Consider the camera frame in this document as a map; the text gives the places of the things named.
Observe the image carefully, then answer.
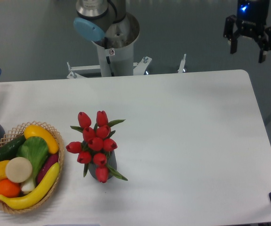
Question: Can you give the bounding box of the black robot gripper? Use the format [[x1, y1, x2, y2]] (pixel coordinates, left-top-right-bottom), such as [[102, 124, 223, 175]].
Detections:
[[223, 0, 271, 63]]

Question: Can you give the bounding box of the red tulip bouquet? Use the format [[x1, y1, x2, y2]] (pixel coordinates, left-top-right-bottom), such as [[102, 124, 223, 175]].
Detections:
[[66, 111, 128, 181]]

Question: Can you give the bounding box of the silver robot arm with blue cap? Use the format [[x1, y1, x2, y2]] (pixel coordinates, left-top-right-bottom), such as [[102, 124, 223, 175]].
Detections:
[[73, 0, 271, 77]]

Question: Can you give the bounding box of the grey ribbed vase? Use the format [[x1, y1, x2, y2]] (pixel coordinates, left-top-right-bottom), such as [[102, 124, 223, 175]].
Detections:
[[88, 151, 117, 183]]

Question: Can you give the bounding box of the yellow squash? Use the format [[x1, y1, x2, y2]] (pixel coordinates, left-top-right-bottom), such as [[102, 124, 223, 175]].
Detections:
[[24, 125, 59, 154]]

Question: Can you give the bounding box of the purple sweet potato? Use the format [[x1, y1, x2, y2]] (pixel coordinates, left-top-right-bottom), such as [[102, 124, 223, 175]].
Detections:
[[36, 153, 59, 184]]

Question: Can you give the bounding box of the green bok choy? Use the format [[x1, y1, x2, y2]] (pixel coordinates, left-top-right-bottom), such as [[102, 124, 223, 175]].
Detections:
[[16, 137, 48, 194]]

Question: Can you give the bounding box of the woven wicker basket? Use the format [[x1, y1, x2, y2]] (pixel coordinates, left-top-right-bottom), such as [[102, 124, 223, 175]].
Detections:
[[0, 121, 64, 214]]

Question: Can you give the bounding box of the green cucumber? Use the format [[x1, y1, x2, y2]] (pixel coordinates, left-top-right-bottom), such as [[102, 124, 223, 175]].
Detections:
[[0, 136, 26, 161]]

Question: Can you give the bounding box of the yellow banana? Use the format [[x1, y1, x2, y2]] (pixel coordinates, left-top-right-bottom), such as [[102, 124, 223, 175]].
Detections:
[[0, 162, 60, 210]]

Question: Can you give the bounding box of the orange fruit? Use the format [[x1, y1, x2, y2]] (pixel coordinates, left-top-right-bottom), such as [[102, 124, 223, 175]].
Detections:
[[0, 179, 21, 198]]

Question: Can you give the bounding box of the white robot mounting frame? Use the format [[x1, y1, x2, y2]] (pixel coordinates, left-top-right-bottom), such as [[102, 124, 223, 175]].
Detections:
[[66, 53, 187, 79]]

